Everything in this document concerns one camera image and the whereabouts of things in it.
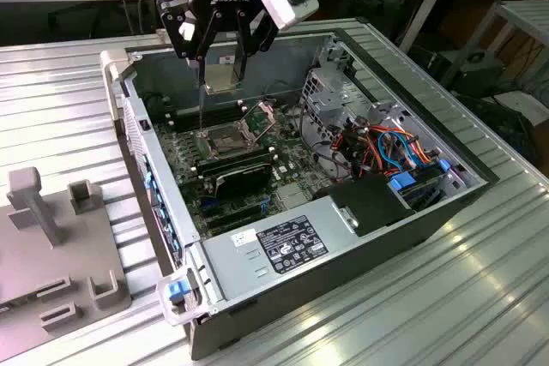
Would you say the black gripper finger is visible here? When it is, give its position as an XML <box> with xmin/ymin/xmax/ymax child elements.
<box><xmin>157</xmin><ymin>0</ymin><xmax>224</xmax><ymax>84</ymax></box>
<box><xmin>233</xmin><ymin>4</ymin><xmax>281</xmax><ymax>82</ymax></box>

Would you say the silver square CPU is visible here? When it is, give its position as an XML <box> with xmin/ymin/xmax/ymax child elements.
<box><xmin>203</xmin><ymin>61</ymin><xmax>240</xmax><ymax>96</ymax></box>

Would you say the metal wire locking lever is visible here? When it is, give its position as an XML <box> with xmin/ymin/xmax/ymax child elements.
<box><xmin>197</xmin><ymin>82</ymin><xmax>205</xmax><ymax>133</ymax></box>

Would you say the metal socket cover frame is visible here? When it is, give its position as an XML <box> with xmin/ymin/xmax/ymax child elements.
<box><xmin>240</xmin><ymin>99</ymin><xmax>277</xmax><ymax>147</ymax></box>

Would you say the black RAM slot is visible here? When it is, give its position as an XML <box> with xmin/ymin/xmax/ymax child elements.
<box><xmin>168</xmin><ymin>108</ymin><xmax>248</xmax><ymax>126</ymax></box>
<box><xmin>166</xmin><ymin>100</ymin><xmax>241</xmax><ymax>118</ymax></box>
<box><xmin>169</xmin><ymin>112</ymin><xmax>250</xmax><ymax>130</ymax></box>
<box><xmin>198</xmin><ymin>157</ymin><xmax>277</xmax><ymax>180</ymax></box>
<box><xmin>197</xmin><ymin>152</ymin><xmax>275</xmax><ymax>175</ymax></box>
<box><xmin>166</xmin><ymin>105</ymin><xmax>244</xmax><ymax>123</ymax></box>
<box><xmin>196</xmin><ymin>147</ymin><xmax>274</xmax><ymax>170</ymax></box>

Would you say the CPU socket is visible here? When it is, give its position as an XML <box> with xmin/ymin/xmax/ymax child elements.
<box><xmin>196</xmin><ymin>123</ymin><xmax>265</xmax><ymax>163</ymax></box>

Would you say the silver perforated drive cage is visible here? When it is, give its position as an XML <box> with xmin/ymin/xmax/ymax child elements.
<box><xmin>299</xmin><ymin>66</ymin><xmax>371</xmax><ymax>128</ymax></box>

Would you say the green motherboard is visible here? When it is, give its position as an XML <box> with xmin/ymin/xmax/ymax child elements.
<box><xmin>152</xmin><ymin>99</ymin><xmax>321</xmax><ymax>241</ymax></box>

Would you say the black graphics card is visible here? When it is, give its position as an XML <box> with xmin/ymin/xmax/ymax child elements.
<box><xmin>213</xmin><ymin>163</ymin><xmax>272</xmax><ymax>201</ymax></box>

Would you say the silver chipset heatsink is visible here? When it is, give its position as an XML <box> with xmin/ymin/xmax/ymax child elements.
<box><xmin>274</xmin><ymin>184</ymin><xmax>312</xmax><ymax>209</ymax></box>

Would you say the hard disk in blue carrier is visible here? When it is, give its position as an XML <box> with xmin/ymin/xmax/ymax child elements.
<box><xmin>388</xmin><ymin>166</ymin><xmax>447</xmax><ymax>213</ymax></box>

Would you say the black plastic shroud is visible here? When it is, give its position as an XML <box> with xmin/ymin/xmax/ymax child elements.
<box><xmin>311</xmin><ymin>177</ymin><xmax>416</xmax><ymax>237</ymax></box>

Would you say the black equipment box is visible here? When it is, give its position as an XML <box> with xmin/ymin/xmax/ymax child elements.
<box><xmin>457</xmin><ymin>51</ymin><xmax>504</xmax><ymax>98</ymax></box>

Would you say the grey power supply unit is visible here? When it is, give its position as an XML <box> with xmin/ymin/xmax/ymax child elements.
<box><xmin>201</xmin><ymin>194</ymin><xmax>361</xmax><ymax>303</ymax></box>

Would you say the open grey PC case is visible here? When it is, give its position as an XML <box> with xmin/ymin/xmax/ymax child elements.
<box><xmin>99</xmin><ymin>27</ymin><xmax>501</xmax><ymax>361</ymax></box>

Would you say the black bag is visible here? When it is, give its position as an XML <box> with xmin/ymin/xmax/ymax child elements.
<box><xmin>453</xmin><ymin>94</ymin><xmax>542</xmax><ymax>162</ymax></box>

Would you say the grey metal shelf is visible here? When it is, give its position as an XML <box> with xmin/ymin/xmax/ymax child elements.
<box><xmin>439</xmin><ymin>0</ymin><xmax>549</xmax><ymax>93</ymax></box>

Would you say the grey plastic parts rack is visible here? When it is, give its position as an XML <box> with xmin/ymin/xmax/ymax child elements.
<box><xmin>0</xmin><ymin>166</ymin><xmax>130</xmax><ymax>333</ymax></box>

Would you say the orange wire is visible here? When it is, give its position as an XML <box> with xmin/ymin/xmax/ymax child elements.
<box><xmin>366</xmin><ymin>124</ymin><xmax>434</xmax><ymax>165</ymax></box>

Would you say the blue wire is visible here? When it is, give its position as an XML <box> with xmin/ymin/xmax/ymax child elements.
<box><xmin>377</xmin><ymin>129</ymin><xmax>419</xmax><ymax>177</ymax></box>

